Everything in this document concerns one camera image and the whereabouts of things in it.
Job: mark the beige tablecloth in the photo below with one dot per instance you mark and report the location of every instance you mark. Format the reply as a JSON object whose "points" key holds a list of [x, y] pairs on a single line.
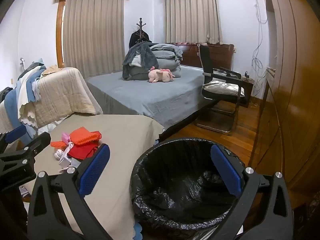
{"points": [[120, 140]]}

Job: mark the tan crumpled cloth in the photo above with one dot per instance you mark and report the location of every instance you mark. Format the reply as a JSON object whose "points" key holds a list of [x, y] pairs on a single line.
{"points": [[51, 69]]}

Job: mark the bed with grey sheet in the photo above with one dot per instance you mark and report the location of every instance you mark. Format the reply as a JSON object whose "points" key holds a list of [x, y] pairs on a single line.
{"points": [[150, 95]]}

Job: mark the wide beige curtain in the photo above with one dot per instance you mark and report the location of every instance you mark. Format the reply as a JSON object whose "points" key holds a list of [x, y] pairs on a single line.
{"points": [[93, 30]]}

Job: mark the white paper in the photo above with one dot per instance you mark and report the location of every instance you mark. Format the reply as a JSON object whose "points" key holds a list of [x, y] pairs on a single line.
{"points": [[65, 162]]}

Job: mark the wooden nightstand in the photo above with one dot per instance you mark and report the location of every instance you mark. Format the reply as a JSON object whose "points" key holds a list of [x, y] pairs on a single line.
{"points": [[246, 85]]}

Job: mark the white tissue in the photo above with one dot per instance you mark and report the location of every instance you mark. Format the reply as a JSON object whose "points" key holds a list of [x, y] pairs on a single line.
{"points": [[58, 155]]}

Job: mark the large orange foam net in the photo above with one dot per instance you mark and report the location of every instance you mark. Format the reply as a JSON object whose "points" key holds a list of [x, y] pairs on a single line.
{"points": [[83, 136]]}

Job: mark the bin with black liner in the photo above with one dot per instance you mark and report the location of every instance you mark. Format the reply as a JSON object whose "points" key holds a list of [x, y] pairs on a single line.
{"points": [[180, 180]]}

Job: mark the blue white scalloped cloth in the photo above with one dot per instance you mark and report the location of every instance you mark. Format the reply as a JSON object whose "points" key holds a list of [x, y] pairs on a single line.
{"points": [[25, 92]]}

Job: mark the white wall fixture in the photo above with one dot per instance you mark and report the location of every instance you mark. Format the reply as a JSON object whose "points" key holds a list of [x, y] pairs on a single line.
{"points": [[22, 60]]}

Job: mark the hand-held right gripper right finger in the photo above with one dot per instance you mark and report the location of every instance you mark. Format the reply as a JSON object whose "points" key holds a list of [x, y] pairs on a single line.
{"points": [[226, 170]]}

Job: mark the silver cushion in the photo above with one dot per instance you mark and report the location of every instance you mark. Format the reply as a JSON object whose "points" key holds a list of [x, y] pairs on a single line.
{"points": [[222, 87]]}

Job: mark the beige quilt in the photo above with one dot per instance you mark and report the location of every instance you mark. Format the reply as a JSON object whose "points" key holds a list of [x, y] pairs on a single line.
{"points": [[62, 92]]}

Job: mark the dark wooden headboard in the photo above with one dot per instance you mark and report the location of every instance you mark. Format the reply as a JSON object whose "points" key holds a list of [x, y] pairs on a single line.
{"points": [[215, 55]]}

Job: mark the dark grey fleece blanket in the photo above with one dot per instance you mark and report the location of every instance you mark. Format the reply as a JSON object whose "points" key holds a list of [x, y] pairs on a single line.
{"points": [[140, 55]]}

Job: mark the wooden coat rack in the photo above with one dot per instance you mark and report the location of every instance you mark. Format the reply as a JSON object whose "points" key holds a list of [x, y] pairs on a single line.
{"points": [[140, 26]]}

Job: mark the wooden wardrobe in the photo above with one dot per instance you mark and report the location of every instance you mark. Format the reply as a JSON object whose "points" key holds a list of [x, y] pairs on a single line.
{"points": [[295, 80]]}

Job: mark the wooden window frame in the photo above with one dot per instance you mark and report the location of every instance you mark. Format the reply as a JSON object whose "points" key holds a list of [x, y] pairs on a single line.
{"points": [[59, 30]]}

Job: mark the small orange foam net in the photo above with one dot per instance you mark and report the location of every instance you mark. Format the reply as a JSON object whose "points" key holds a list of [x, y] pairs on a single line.
{"points": [[57, 143]]}

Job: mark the narrow beige curtain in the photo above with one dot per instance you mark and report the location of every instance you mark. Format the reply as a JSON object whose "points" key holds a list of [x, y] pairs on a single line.
{"points": [[192, 15]]}

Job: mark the pink plush toy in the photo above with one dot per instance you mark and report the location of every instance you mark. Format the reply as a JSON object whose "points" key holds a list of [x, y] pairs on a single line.
{"points": [[160, 76]]}

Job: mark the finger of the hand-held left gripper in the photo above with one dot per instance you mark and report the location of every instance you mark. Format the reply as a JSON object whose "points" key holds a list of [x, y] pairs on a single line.
{"points": [[40, 142], [16, 132]]}

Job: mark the black jacket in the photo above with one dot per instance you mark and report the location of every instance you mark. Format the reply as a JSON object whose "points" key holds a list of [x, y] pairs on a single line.
{"points": [[136, 38]]}

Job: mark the red cloth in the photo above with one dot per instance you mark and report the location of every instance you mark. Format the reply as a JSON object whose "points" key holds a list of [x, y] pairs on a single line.
{"points": [[82, 152]]}

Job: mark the black cantilever chair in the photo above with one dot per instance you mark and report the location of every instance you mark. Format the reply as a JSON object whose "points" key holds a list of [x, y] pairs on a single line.
{"points": [[206, 60]]}

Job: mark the folded grey duvet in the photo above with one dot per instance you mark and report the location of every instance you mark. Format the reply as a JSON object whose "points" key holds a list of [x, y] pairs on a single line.
{"points": [[167, 52]]}

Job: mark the black charger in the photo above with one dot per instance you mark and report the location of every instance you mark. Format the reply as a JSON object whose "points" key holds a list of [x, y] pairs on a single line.
{"points": [[247, 74]]}

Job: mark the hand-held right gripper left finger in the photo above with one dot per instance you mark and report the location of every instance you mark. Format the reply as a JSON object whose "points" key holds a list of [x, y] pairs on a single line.
{"points": [[93, 170]]}

